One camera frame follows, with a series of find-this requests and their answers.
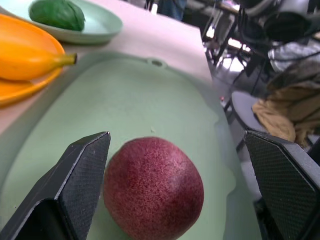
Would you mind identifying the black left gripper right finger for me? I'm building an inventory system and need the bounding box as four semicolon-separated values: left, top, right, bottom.
243;129;320;240

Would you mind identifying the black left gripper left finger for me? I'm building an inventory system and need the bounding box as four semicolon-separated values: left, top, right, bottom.
0;131;112;240

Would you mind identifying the orange plate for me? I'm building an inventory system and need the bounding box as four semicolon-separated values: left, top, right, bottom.
0;13;66;108

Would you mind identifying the green plate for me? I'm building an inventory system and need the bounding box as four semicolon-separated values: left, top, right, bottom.
0;0;124;45

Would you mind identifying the tan jacket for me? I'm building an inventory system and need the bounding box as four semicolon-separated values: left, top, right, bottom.
251;84;320;148

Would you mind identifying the red peach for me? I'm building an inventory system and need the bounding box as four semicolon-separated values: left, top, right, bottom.
103;136;205;240

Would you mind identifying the pale green tray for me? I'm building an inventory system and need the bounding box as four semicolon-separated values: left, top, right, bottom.
0;51;263;240

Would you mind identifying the yellow banana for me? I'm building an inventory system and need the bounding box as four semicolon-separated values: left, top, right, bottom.
0;41;78;81

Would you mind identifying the silver grey garment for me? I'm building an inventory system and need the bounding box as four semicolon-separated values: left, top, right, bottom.
267;37;320;73

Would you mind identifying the green leafy vegetable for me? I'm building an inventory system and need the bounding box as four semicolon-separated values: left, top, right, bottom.
29;0;86;32

